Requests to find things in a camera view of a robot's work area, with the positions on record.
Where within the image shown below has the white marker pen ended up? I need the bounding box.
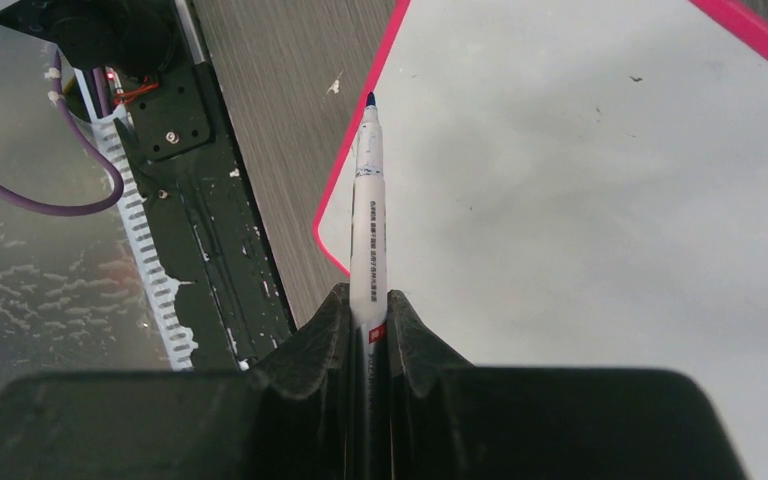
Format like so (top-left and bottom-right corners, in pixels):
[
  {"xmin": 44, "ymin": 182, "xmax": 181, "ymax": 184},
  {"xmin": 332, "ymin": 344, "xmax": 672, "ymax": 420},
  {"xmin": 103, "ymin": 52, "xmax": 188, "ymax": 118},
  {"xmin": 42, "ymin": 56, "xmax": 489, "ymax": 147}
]
[{"xmin": 346, "ymin": 92, "xmax": 391, "ymax": 479}]

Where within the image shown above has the white slotted cable rail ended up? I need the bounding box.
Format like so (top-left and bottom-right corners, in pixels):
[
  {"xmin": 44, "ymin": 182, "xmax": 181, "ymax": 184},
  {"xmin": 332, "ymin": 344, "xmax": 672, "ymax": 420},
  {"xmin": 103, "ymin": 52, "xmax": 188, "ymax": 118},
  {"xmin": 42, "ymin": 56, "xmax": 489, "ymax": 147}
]
[{"xmin": 91, "ymin": 106, "xmax": 198, "ymax": 371}]

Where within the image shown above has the pink framed whiteboard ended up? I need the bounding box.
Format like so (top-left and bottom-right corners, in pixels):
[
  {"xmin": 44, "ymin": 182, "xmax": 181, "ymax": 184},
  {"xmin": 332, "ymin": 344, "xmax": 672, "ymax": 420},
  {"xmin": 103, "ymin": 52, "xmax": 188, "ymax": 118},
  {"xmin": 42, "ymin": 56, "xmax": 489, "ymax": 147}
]
[{"xmin": 311, "ymin": 0, "xmax": 768, "ymax": 480}]

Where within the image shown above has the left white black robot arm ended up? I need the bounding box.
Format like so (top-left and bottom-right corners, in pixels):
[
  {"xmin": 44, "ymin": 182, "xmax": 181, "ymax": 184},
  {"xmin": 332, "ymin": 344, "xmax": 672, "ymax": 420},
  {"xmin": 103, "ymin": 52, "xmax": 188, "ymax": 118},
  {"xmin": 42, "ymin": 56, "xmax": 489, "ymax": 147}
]
[{"xmin": 0, "ymin": 0, "xmax": 179, "ymax": 79}]

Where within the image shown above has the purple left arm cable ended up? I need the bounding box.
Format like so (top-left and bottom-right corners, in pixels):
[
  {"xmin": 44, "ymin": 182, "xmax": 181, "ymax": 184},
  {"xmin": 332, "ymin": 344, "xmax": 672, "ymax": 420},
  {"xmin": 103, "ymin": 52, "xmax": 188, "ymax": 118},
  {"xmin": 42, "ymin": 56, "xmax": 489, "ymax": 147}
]
[{"xmin": 0, "ymin": 49, "xmax": 126, "ymax": 219}]

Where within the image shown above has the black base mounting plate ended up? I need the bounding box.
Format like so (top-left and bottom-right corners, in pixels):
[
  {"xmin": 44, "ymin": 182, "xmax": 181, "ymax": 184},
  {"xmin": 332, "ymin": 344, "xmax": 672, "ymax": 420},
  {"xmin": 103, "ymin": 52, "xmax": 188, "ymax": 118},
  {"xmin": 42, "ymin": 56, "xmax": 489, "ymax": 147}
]
[{"xmin": 115, "ymin": 63, "xmax": 295, "ymax": 371}]

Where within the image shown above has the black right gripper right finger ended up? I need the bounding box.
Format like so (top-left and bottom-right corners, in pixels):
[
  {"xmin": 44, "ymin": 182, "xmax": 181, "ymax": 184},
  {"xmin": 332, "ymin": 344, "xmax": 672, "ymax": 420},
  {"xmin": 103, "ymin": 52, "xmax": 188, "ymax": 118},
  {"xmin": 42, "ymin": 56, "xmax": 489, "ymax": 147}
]
[{"xmin": 387, "ymin": 290, "xmax": 745, "ymax": 479}]

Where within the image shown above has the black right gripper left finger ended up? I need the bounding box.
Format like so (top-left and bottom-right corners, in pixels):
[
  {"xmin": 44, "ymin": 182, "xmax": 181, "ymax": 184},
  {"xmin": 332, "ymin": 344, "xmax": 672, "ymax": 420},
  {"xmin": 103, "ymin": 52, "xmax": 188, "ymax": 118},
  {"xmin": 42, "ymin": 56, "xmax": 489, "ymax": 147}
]
[{"xmin": 0, "ymin": 283, "xmax": 349, "ymax": 479}]

